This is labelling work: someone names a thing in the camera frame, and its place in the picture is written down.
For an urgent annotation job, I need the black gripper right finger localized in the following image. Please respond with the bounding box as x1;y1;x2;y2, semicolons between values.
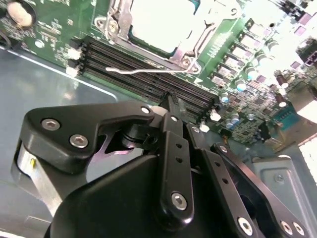
174;95;312;238

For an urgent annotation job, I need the silver CPU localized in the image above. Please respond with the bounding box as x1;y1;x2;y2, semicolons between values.
128;0;203;56

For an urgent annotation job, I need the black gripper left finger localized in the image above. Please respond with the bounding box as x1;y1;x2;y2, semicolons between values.
11;92;196;224

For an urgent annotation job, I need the metal socket cover frame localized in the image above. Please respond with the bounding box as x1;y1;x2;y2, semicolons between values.
115;0;218;65

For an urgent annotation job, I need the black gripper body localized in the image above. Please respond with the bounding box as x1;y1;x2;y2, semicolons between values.
44;122;232;238

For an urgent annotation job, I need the thin wire locking lever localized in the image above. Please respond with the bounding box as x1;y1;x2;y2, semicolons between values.
105;65;193;75

